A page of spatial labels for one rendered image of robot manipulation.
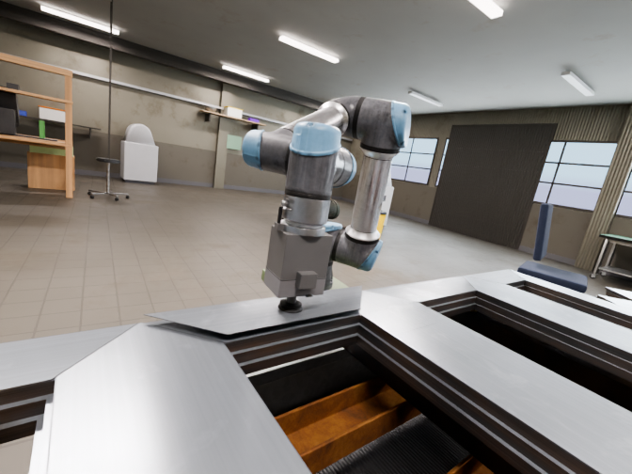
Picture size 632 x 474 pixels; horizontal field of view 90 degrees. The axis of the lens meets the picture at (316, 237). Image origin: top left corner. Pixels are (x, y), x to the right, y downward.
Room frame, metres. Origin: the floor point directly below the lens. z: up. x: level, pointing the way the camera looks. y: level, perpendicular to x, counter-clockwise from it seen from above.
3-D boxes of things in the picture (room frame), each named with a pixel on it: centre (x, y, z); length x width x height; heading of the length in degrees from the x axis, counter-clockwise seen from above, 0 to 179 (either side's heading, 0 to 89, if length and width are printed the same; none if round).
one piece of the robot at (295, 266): (0.49, 0.02, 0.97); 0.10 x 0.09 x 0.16; 32
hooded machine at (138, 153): (8.17, 4.81, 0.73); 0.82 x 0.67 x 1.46; 126
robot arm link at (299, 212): (0.50, 0.03, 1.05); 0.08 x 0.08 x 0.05
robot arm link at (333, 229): (1.09, -0.03, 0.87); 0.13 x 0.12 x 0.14; 71
